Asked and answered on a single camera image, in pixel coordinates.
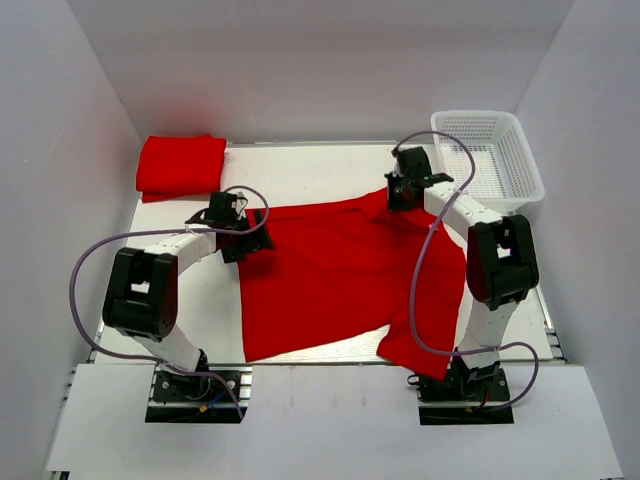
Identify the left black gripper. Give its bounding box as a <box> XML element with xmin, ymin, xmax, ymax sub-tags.
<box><xmin>222</xmin><ymin>209</ymin><xmax>275</xmax><ymax>263</ymax></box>

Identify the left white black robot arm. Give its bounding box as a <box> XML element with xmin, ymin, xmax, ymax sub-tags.
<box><xmin>102</xmin><ymin>187</ymin><xmax>275</xmax><ymax>399</ymax></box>

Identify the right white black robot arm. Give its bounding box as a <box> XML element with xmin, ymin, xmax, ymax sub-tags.
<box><xmin>385</xmin><ymin>147</ymin><xmax>539</xmax><ymax>399</ymax></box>

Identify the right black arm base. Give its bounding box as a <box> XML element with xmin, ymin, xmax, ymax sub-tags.
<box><xmin>407</xmin><ymin>357</ymin><xmax>514</xmax><ymax>426</ymax></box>

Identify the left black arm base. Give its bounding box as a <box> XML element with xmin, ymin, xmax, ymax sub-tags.
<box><xmin>145</xmin><ymin>367</ymin><xmax>252</xmax><ymax>424</ymax></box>

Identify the folded red t shirt stack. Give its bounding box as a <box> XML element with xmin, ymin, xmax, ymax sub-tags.
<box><xmin>136</xmin><ymin>134</ymin><xmax>227</xmax><ymax>203</ymax></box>

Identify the white plastic basket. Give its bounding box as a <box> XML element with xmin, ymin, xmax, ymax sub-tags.
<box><xmin>431</xmin><ymin>110</ymin><xmax>545</xmax><ymax>212</ymax></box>

